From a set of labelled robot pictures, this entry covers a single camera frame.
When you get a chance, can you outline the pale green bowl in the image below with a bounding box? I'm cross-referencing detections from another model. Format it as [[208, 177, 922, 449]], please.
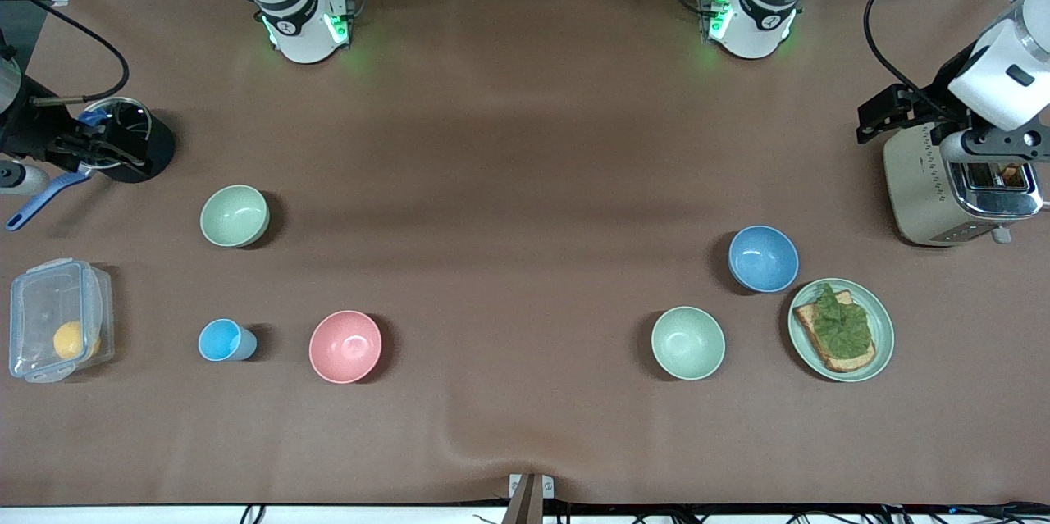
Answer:
[[199, 185, 271, 248], [651, 306, 727, 381]]

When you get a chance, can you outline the blue bowl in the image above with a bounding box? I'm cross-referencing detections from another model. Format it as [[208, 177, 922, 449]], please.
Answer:
[[728, 226, 800, 294]]

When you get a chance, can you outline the pink bowl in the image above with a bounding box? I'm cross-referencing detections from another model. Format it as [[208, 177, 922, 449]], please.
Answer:
[[308, 310, 383, 385]]

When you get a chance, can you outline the glass lid with blue knob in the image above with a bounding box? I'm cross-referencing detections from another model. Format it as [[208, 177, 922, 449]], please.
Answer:
[[82, 98, 153, 172]]

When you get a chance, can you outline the beige and chrome toaster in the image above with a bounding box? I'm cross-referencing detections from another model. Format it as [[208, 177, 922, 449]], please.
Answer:
[[883, 122, 1047, 248]]

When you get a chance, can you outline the clear plastic lidded container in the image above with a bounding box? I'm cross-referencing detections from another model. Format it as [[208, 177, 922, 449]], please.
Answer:
[[8, 258, 116, 384]]

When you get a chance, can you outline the yellow lemon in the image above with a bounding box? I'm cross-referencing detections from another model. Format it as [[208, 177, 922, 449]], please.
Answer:
[[52, 321, 101, 361]]

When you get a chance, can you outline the green lettuce leaf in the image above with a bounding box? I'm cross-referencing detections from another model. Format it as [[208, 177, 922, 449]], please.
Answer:
[[812, 284, 872, 358]]

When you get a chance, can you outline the pale green plate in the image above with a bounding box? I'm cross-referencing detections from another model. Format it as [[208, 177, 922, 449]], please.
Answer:
[[787, 278, 895, 383]]

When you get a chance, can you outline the toasted bread slice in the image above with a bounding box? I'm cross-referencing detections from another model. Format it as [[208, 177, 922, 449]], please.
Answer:
[[793, 289, 877, 374]]

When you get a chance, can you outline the light blue cup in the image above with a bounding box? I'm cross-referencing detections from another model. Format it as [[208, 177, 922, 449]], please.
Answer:
[[198, 318, 258, 362]]

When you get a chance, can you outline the brown table cover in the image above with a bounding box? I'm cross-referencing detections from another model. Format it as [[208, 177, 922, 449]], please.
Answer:
[[0, 0, 1050, 507]]

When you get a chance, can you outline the brown bar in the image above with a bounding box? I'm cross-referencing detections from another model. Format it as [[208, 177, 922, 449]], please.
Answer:
[[502, 475, 544, 524]]

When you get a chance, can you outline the black pot with blue handle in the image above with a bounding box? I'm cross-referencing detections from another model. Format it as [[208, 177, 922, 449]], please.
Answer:
[[7, 98, 176, 231]]

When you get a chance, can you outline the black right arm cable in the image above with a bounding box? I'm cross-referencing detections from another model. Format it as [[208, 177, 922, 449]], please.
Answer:
[[0, 0, 130, 107]]

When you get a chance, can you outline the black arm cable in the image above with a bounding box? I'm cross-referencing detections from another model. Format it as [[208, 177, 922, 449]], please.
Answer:
[[863, 0, 1034, 119], [0, 0, 130, 107]]

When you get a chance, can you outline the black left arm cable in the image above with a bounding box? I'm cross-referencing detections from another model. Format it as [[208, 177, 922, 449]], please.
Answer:
[[863, 0, 1034, 119]]

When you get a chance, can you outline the black floor cable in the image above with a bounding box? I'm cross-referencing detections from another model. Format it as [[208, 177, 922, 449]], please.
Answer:
[[968, 501, 1050, 520]]

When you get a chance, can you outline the small metal bracket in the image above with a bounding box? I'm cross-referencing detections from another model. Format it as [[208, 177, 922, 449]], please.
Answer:
[[509, 473, 555, 500]]

